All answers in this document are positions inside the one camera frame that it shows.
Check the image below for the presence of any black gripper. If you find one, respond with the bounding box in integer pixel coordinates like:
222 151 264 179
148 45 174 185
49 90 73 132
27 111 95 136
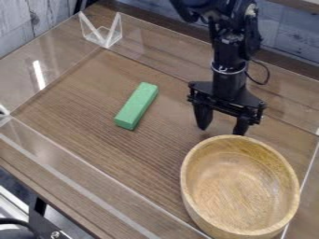
186 66 268 136

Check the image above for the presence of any green rectangular block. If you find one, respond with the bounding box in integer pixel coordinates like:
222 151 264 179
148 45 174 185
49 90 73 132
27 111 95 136
113 82 159 130

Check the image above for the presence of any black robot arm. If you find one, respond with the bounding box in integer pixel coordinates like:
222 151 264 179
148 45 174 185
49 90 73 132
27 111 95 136
170 0 266 135

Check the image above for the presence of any wooden bowl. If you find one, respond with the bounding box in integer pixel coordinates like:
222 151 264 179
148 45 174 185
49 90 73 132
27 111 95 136
179 134 300 239

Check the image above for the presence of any clear acrylic corner bracket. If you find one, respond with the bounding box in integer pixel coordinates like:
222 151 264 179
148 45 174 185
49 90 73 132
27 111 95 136
79 11 121 49

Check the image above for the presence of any black table leg bracket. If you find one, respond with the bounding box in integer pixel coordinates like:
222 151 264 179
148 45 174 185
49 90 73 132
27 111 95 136
28 197 72 239

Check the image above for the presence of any black cable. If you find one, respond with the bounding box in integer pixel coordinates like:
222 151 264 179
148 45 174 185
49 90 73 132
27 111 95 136
0 215 32 232

